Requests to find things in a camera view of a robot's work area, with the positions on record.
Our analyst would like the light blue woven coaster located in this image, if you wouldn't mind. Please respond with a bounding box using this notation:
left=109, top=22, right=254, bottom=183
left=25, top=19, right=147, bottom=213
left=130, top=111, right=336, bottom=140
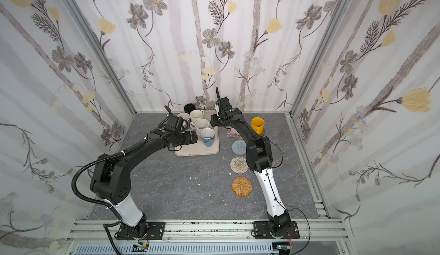
left=231, top=140, right=246, bottom=155

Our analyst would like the wicker rattan round coaster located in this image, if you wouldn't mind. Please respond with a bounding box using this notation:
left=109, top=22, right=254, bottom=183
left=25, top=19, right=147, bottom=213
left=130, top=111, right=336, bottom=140
left=231, top=177, right=253, bottom=197

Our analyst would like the beige rectangular serving tray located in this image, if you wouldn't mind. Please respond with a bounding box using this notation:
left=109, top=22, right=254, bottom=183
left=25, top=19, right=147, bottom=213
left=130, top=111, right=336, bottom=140
left=175, top=110, right=220, bottom=156

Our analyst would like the speckled white mug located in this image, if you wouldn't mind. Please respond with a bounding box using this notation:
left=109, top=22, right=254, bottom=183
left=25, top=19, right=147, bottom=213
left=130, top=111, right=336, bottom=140
left=190, top=118, right=211, bottom=138

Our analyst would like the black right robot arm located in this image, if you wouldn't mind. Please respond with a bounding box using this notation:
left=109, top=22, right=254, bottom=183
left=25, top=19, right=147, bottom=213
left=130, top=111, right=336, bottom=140
left=211, top=97, right=292, bottom=237

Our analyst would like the yellow mug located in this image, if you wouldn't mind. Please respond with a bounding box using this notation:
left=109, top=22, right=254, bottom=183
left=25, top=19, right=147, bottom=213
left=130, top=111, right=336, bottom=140
left=251, top=117, right=265, bottom=135

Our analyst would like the multicolour woven round coaster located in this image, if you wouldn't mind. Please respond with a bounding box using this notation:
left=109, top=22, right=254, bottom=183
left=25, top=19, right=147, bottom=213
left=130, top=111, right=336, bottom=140
left=230, top=157, right=249, bottom=174

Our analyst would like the plain white mug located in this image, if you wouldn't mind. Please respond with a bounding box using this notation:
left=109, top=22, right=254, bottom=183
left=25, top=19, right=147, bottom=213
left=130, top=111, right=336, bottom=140
left=190, top=110, right=204, bottom=122

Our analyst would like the black mug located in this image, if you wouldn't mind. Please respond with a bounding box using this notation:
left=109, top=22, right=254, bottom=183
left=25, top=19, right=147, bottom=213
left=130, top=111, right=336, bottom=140
left=183, top=103, right=197, bottom=114

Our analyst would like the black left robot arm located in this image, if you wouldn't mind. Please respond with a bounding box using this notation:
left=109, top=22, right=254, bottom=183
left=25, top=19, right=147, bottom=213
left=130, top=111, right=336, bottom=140
left=71, top=114, right=198, bottom=240

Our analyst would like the blue patterned mug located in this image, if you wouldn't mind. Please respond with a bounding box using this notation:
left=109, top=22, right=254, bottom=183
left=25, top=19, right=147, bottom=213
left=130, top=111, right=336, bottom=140
left=201, top=128, right=215, bottom=147

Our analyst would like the white ventilated cable duct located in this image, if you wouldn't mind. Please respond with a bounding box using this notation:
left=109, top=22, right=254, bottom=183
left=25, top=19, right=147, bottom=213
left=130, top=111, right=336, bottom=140
left=73, top=242, right=284, bottom=255

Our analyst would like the white mug grey rim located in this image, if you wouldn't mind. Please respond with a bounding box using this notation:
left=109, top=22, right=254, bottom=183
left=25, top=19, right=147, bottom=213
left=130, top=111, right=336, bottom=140
left=177, top=112, right=190, bottom=122

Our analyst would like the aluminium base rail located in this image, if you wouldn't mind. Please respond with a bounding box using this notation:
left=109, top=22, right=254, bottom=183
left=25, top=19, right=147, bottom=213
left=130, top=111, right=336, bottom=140
left=65, top=219, right=355, bottom=255

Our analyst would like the pink flower silicone coaster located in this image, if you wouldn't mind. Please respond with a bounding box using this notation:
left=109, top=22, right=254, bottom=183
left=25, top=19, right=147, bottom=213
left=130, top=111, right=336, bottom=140
left=226, top=128, right=241, bottom=139

